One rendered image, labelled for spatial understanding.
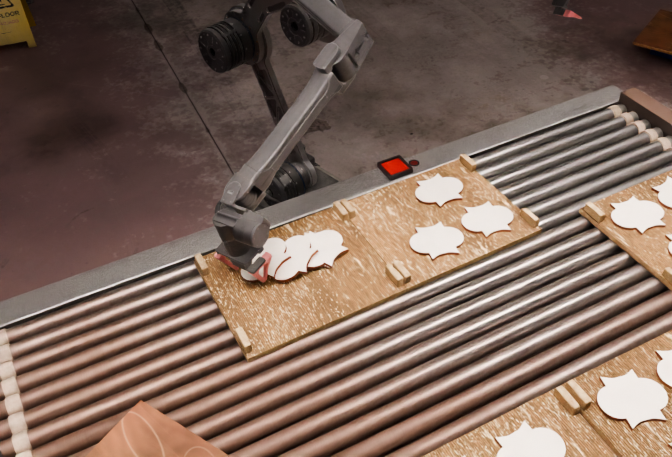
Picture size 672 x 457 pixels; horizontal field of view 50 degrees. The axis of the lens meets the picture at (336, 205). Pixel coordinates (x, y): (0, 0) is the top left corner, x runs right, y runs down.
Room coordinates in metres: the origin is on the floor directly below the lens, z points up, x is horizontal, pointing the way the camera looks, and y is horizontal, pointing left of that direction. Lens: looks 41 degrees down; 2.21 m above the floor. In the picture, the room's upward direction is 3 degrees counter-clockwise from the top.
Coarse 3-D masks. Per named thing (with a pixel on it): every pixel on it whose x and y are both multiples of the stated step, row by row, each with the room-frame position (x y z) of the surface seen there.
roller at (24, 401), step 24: (648, 144) 1.68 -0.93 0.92; (600, 168) 1.58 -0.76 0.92; (528, 192) 1.49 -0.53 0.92; (552, 192) 1.49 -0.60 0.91; (168, 336) 1.04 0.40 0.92; (192, 336) 1.04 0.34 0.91; (120, 360) 0.98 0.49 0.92; (144, 360) 0.99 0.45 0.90; (48, 384) 0.92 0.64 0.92; (72, 384) 0.93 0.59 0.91; (0, 408) 0.87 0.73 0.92; (24, 408) 0.88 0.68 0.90
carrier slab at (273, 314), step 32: (288, 224) 1.38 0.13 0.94; (320, 224) 1.38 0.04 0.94; (352, 224) 1.37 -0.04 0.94; (352, 256) 1.25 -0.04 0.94; (224, 288) 1.17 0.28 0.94; (256, 288) 1.16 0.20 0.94; (288, 288) 1.16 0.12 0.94; (320, 288) 1.15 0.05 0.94; (352, 288) 1.15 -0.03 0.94; (384, 288) 1.14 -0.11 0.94; (256, 320) 1.06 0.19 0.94; (288, 320) 1.06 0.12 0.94; (320, 320) 1.05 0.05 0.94; (256, 352) 0.97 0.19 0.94
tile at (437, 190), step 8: (440, 176) 1.54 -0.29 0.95; (424, 184) 1.51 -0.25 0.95; (432, 184) 1.51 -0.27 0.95; (440, 184) 1.51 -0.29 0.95; (448, 184) 1.51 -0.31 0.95; (456, 184) 1.50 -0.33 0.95; (416, 192) 1.48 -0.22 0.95; (424, 192) 1.48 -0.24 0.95; (432, 192) 1.47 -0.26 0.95; (440, 192) 1.47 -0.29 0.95; (448, 192) 1.47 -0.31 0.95; (456, 192) 1.47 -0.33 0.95; (424, 200) 1.44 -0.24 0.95; (432, 200) 1.44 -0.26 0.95; (440, 200) 1.44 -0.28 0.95; (448, 200) 1.44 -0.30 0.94; (456, 200) 1.45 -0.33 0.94; (440, 208) 1.42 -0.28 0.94
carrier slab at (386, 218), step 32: (384, 192) 1.50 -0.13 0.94; (480, 192) 1.48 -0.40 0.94; (384, 224) 1.37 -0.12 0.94; (416, 224) 1.36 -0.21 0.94; (448, 224) 1.36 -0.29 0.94; (512, 224) 1.34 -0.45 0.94; (384, 256) 1.25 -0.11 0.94; (416, 256) 1.24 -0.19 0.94; (448, 256) 1.24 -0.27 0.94; (480, 256) 1.24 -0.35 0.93
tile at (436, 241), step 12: (420, 228) 1.33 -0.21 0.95; (432, 228) 1.33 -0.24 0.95; (444, 228) 1.33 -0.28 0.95; (420, 240) 1.29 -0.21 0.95; (432, 240) 1.29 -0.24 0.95; (444, 240) 1.29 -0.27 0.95; (456, 240) 1.28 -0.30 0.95; (420, 252) 1.25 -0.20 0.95; (432, 252) 1.25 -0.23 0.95; (444, 252) 1.24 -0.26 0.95; (456, 252) 1.24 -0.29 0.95
